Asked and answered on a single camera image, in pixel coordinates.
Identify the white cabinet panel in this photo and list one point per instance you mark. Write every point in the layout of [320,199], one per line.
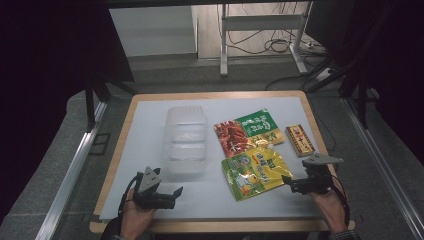
[153,31]

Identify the person's right hand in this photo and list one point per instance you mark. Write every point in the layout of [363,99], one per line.
[335,210]

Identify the person's left hand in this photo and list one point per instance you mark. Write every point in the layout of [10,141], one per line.
[135,220]

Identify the black metal stand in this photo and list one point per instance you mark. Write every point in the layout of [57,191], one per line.
[90,106]
[361,100]

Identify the white metal desk frame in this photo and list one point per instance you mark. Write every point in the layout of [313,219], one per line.
[263,22]

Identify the white table mat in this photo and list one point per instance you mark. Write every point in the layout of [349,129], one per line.
[200,200]

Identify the white power strip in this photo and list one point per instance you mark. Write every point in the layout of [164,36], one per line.
[324,75]

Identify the black curtain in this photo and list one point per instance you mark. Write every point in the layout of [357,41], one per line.
[393,66]
[43,83]

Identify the aluminium floor rail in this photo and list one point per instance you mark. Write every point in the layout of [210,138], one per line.
[70,180]
[383,166]

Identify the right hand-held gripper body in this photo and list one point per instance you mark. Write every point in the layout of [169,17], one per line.
[320,180]

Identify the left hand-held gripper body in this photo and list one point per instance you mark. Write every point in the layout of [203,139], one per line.
[149,181]

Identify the black floor plate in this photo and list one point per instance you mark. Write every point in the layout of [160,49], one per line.
[99,144]

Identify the red and green seasoning packet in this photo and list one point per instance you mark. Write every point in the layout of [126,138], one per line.
[245,131]

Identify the wooden edged table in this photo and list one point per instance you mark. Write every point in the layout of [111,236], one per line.
[200,226]

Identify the yellow green spout pouch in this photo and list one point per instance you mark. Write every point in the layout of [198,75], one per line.
[255,173]

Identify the clear plastic storage container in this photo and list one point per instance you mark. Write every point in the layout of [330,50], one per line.
[185,140]

